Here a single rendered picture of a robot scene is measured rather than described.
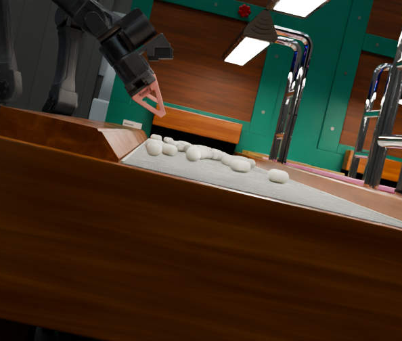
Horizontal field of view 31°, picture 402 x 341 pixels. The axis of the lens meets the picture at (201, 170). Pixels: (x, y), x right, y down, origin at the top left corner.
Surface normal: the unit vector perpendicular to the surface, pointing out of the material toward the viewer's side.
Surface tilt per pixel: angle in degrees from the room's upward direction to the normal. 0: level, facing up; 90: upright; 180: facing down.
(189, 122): 90
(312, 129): 90
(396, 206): 90
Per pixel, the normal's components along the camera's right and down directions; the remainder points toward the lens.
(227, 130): 0.06, 0.06
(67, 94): 0.68, -0.01
